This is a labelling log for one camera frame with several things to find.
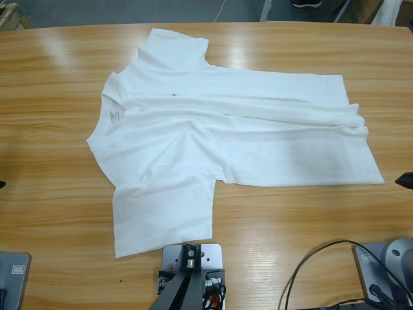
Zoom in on white t-shirt with black logo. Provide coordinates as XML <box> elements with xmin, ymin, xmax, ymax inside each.
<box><xmin>85</xmin><ymin>28</ymin><xmax>385</xmax><ymax>260</ymax></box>

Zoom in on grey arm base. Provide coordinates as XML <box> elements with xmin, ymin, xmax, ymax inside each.
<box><xmin>352</xmin><ymin>238</ymin><xmax>413</xmax><ymax>306</ymax></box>
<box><xmin>0</xmin><ymin>251</ymin><xmax>32</xmax><ymax>310</ymax></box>

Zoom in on wooden pallet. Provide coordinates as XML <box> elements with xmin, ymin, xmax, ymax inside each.
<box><xmin>0</xmin><ymin>2</ymin><xmax>32</xmax><ymax>32</ymax></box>

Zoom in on brown cardboard box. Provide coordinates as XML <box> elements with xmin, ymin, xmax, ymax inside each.
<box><xmin>335</xmin><ymin>0</ymin><xmax>385</xmax><ymax>24</ymax></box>

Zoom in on white metal leg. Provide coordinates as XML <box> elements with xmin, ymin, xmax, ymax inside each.
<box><xmin>259</xmin><ymin>0</ymin><xmax>275</xmax><ymax>22</ymax></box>

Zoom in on long black cable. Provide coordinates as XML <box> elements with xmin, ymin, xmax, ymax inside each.
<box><xmin>279</xmin><ymin>239</ymin><xmax>413</xmax><ymax>310</ymax></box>

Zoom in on braided dark cable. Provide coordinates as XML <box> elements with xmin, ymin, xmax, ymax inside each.
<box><xmin>314</xmin><ymin>297</ymin><xmax>372</xmax><ymax>310</ymax></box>

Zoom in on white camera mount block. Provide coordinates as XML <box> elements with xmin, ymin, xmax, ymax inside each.
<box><xmin>161</xmin><ymin>243</ymin><xmax>226</xmax><ymax>310</ymax></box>

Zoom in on orange and black wires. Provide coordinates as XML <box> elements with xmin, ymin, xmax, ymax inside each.
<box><xmin>200</xmin><ymin>284</ymin><xmax>227</xmax><ymax>310</ymax></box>

